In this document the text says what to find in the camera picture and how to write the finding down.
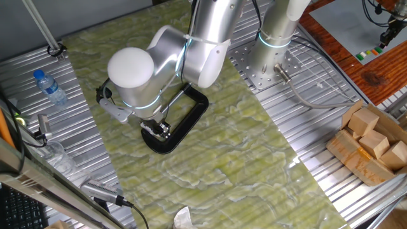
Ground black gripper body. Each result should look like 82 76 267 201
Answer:
142 118 166 128

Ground black C-clamp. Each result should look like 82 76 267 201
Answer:
141 83 210 155

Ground green marble pattern mat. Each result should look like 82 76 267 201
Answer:
62 0 350 229

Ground white ribbed device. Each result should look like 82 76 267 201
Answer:
79 178 125 207

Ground white zip tie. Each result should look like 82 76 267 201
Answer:
183 33 231 47

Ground clear plastic cup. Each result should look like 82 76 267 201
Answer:
38 141 77 176

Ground blue label water bottle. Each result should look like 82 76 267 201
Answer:
32 69 69 107

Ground black and metal tool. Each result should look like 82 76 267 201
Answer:
33 113 54 142

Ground tan cardboard box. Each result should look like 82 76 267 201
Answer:
44 219 70 229

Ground orange stick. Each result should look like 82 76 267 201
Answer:
0 108 16 149

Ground black keyboard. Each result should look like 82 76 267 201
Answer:
0 184 49 229

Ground light wooden block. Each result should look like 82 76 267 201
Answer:
345 127 362 141
380 141 407 172
347 108 380 137
358 129 390 160

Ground brown wooden item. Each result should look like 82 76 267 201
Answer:
326 99 407 188

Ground grey brick baseplate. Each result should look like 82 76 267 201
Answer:
308 0 407 66

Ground brown wooden table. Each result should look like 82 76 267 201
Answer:
298 0 407 106

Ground aluminium profile bar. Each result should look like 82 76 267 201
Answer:
365 187 407 229

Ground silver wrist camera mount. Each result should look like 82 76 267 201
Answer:
95 85 133 124

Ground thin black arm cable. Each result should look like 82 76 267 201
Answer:
96 78 112 102

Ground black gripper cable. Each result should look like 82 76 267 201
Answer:
179 0 198 85

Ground black device cable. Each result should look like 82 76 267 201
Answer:
122 198 150 229

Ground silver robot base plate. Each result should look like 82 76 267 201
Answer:
228 41 303 91

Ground black cable loop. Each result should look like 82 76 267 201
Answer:
46 43 68 59

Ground aluminium desk rail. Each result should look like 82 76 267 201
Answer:
0 136 128 229

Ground grey base cable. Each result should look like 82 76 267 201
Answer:
273 62 356 110

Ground black desk cable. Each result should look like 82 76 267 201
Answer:
0 90 25 176

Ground black base cable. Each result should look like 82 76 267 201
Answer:
251 0 264 41

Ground aluminium frame pole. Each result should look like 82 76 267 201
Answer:
21 0 66 62

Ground thin white base cable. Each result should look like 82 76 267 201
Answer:
291 44 355 104

